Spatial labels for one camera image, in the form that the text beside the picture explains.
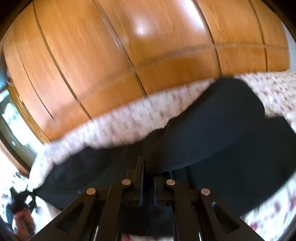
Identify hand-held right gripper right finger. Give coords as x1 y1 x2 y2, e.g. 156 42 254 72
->
154 173 264 241

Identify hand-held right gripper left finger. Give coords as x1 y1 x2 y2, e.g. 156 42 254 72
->
29 156 145 241

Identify black pants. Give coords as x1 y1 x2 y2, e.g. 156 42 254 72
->
32 77 296 240

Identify person's left forearm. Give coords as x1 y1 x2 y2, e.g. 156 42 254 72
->
14 209 36 235

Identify floral bedspread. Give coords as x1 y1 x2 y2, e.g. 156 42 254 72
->
28 71 296 241

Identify window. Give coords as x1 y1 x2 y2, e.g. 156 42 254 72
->
0 90 35 167

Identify wooden wardrobe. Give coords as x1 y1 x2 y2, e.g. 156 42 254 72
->
2 0 291 176

